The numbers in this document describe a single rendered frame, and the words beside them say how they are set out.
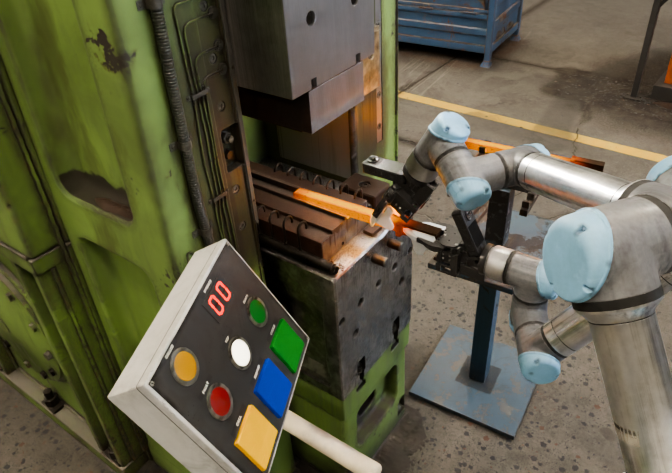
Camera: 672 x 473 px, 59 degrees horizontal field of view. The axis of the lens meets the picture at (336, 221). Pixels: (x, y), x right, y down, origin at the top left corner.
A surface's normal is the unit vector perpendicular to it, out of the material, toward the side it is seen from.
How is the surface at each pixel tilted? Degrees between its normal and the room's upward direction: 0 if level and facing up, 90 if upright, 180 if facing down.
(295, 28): 90
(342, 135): 90
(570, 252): 84
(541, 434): 0
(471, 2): 89
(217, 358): 60
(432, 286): 0
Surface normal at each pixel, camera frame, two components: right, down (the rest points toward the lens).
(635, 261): 0.18, -0.04
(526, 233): -0.05, -0.82
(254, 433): 0.82, -0.36
